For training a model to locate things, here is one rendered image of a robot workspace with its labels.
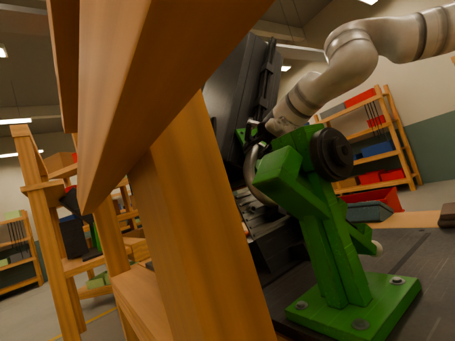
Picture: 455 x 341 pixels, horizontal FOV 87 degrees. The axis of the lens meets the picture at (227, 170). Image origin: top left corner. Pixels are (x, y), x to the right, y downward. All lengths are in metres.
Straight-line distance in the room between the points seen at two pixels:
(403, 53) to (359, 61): 0.07
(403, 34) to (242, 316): 0.45
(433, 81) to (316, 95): 5.71
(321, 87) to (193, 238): 0.33
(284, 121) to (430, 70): 5.74
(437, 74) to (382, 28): 5.67
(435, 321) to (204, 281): 0.27
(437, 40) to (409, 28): 0.04
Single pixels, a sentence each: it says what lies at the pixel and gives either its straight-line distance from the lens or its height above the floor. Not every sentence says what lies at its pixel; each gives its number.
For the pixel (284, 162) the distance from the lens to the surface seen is 0.31.
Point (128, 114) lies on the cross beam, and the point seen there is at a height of 1.19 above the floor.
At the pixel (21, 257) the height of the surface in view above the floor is 0.92.
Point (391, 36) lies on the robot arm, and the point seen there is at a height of 1.27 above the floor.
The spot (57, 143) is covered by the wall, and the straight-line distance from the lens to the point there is 9.94.
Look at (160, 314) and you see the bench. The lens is 0.67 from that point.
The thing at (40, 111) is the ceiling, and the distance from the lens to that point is 8.07.
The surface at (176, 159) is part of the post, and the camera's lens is 0.28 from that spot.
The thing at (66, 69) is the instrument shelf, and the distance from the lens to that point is 0.73.
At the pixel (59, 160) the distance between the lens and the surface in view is 4.49.
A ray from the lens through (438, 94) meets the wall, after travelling 6.14.
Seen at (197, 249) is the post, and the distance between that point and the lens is 0.28.
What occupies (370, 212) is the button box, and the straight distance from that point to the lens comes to 0.81.
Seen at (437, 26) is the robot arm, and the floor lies 1.25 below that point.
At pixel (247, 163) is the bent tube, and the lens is 0.61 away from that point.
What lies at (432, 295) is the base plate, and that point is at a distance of 0.45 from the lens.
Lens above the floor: 1.12
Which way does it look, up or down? 4 degrees up
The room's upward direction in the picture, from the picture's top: 17 degrees counter-clockwise
